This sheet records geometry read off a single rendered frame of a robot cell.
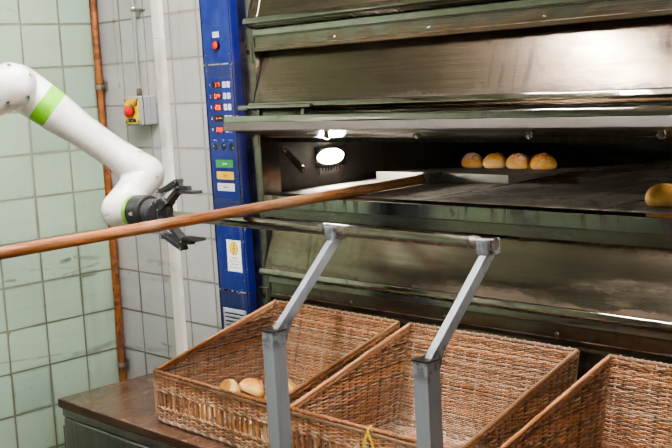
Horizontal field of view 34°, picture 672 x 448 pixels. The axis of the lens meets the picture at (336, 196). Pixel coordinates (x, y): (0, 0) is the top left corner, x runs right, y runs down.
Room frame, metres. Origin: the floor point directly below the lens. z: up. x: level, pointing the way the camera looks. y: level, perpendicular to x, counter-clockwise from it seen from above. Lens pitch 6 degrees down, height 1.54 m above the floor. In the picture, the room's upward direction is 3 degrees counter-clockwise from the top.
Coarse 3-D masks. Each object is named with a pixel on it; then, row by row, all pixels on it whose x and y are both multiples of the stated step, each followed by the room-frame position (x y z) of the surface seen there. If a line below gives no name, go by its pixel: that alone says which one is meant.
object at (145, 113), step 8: (136, 96) 3.83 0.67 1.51; (144, 96) 3.82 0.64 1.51; (152, 96) 3.84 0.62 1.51; (128, 104) 3.85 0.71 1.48; (144, 104) 3.81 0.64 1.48; (152, 104) 3.83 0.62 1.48; (136, 112) 3.81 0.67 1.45; (144, 112) 3.81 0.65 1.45; (152, 112) 3.83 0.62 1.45; (128, 120) 3.85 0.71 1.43; (136, 120) 3.81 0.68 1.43; (144, 120) 3.81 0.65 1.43; (152, 120) 3.83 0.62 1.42
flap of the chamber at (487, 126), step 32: (224, 128) 3.34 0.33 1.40; (256, 128) 3.23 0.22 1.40; (288, 128) 3.12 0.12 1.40; (320, 128) 3.03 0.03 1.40; (352, 128) 2.94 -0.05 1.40; (384, 128) 2.85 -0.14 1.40; (416, 128) 2.77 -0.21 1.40; (448, 128) 2.69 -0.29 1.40; (480, 128) 2.62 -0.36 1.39; (512, 128) 2.55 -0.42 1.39; (544, 128) 2.49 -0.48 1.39; (576, 128) 2.43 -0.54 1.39; (608, 128) 2.38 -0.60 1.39; (640, 128) 2.33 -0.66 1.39
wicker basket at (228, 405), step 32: (256, 320) 3.34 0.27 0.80; (320, 320) 3.22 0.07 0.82; (352, 320) 3.12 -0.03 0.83; (384, 320) 3.02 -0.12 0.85; (192, 352) 3.16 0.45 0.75; (224, 352) 3.24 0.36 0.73; (256, 352) 3.32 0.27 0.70; (288, 352) 3.30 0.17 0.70; (320, 352) 3.18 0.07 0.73; (352, 352) 2.86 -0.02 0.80; (160, 384) 3.06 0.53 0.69; (192, 384) 2.93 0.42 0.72; (160, 416) 3.07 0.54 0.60; (192, 416) 2.94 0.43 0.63; (224, 416) 3.05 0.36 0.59; (256, 416) 2.73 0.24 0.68; (384, 416) 2.94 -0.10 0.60
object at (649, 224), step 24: (408, 216) 3.00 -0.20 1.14; (432, 216) 2.94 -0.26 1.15; (456, 216) 2.88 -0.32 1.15; (480, 216) 2.82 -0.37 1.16; (504, 216) 2.76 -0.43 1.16; (528, 216) 2.71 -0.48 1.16; (552, 216) 2.65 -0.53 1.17; (576, 216) 2.60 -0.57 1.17; (600, 216) 2.56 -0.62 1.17; (624, 216) 2.51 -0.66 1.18; (648, 216) 2.47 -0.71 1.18
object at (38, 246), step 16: (416, 176) 3.45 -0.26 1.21; (320, 192) 3.15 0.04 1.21; (336, 192) 3.18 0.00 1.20; (352, 192) 3.23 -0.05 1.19; (368, 192) 3.28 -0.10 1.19; (224, 208) 2.89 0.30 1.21; (240, 208) 2.92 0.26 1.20; (256, 208) 2.96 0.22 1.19; (272, 208) 3.00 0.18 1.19; (144, 224) 2.70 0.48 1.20; (160, 224) 2.73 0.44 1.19; (176, 224) 2.77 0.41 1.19; (192, 224) 2.81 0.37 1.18; (48, 240) 2.51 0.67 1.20; (64, 240) 2.53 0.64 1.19; (80, 240) 2.56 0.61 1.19; (96, 240) 2.60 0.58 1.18; (0, 256) 2.42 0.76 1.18; (16, 256) 2.45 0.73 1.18
